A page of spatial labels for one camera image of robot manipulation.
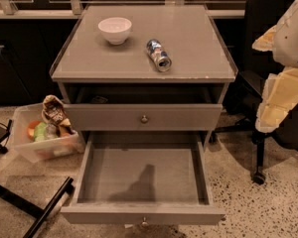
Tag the black office chair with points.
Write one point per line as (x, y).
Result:
(245, 94)

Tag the green fruit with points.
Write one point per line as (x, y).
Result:
(39, 132)

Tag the clear plastic bin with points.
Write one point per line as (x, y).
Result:
(38, 151)

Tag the orange fruit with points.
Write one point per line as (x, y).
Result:
(31, 128)

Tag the blue silver soda can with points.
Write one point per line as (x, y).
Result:
(158, 55)

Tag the white ceramic bowl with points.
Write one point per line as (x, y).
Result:
(115, 30)

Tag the crumpled chip bag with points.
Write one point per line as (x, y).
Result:
(53, 112)

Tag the grey drawer cabinet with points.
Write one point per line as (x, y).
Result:
(187, 34)

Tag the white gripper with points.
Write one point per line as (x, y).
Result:
(293, 40)

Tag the grey drawer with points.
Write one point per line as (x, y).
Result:
(143, 107)
(143, 178)

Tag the black stand legs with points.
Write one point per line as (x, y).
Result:
(40, 214)

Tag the grey top drawer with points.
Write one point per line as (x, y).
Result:
(143, 107)

